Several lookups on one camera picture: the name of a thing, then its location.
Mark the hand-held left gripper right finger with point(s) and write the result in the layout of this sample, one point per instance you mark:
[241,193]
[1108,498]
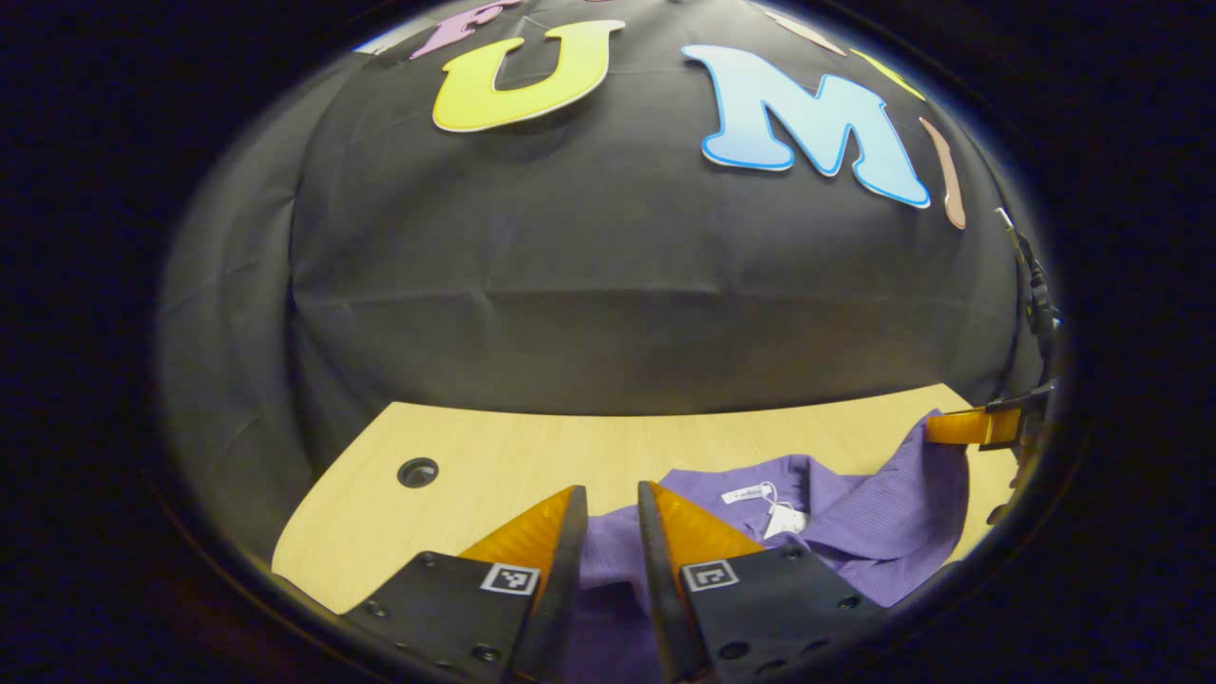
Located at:
[660,598]

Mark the purple button shirt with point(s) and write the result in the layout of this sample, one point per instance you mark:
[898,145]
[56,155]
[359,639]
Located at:
[855,532]

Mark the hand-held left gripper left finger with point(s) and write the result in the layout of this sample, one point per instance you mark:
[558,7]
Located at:
[560,608]

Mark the black backdrop cloth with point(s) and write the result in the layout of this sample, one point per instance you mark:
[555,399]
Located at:
[570,285]

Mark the white paper hang tag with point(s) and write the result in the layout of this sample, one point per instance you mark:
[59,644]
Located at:
[784,521]

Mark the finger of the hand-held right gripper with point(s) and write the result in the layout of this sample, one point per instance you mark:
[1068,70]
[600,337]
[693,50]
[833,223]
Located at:
[964,427]

